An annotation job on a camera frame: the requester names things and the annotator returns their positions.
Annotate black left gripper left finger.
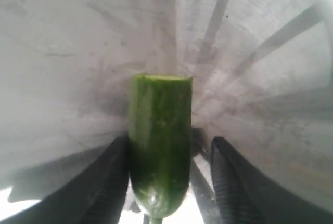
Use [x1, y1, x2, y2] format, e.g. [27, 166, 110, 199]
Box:
[2, 135, 129, 223]

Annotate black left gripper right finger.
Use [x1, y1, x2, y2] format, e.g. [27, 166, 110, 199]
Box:
[211, 136, 332, 223]

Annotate round stainless steel plate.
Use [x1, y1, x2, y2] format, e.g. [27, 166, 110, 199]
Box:
[1, 0, 332, 210]

